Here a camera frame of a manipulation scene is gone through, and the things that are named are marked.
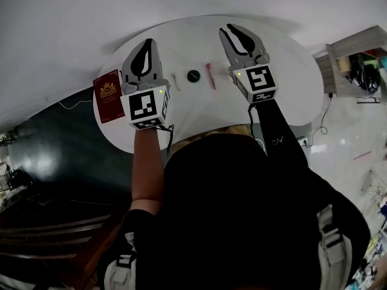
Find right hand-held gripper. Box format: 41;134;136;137
218;24;278;104

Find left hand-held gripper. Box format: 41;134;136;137
120;38;172;131

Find dark red hardcover book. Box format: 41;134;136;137
93;69;126;124

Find person's left forearm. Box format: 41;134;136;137
130;127;166;216

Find person's right forearm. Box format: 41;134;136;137
247;98;309;169

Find round white table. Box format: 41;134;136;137
93;15;324;166

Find person's tan trousers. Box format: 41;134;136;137
174;124;261;153

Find grey wooden shelf unit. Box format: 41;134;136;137
313;25;387;105

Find person's black shirt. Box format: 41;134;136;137
96;133;371;290

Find dark wooden slatted bench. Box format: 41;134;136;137
0;198;131;290

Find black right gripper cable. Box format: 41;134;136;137
247;103;258;138

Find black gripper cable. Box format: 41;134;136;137
247;103;258;138
157;124;175;158

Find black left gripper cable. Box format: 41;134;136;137
157;124;175;158

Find white cable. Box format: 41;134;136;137
57;100;93;110

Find black floor cable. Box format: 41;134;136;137
310;94;333;146

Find white wire rack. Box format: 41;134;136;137
361;169;387;198

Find grey left backpack strap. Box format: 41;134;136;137
104;233;138;290

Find grey backpack strap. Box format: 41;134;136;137
316;204;353;290
104;233;138;290

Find grey right backpack strap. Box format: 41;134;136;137
316;204;353;290

